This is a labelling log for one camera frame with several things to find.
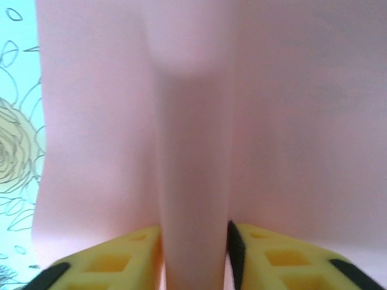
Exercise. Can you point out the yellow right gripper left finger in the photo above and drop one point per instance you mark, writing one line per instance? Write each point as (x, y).
(78, 278)

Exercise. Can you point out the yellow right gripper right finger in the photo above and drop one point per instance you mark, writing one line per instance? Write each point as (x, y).
(257, 272)

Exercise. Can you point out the pink cloth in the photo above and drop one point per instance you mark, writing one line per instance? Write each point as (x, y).
(193, 121)

